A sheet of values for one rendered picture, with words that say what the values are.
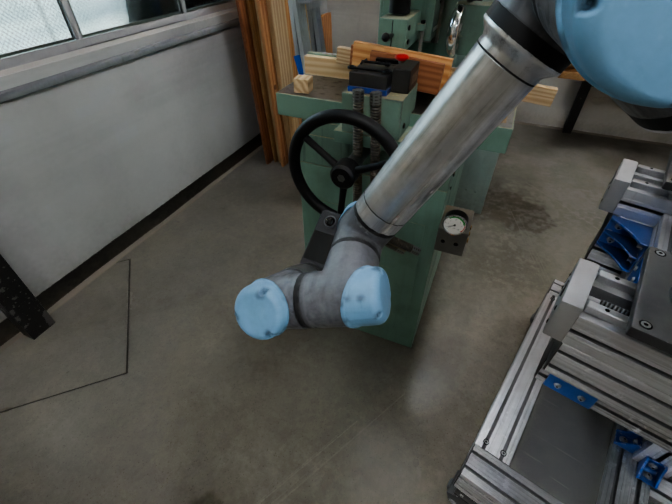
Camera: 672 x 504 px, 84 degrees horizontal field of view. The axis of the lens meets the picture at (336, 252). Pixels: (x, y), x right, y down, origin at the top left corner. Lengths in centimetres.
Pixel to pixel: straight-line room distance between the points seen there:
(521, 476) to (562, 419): 23
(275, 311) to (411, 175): 23
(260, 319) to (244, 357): 103
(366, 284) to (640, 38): 31
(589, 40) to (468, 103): 18
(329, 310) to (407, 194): 17
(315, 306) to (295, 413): 94
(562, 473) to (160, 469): 112
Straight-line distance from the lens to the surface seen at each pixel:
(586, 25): 27
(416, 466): 133
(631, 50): 27
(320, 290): 46
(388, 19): 105
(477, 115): 44
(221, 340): 158
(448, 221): 100
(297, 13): 184
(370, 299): 44
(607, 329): 74
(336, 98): 103
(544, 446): 123
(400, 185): 47
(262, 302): 47
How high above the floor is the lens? 124
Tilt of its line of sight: 42 degrees down
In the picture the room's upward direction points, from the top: straight up
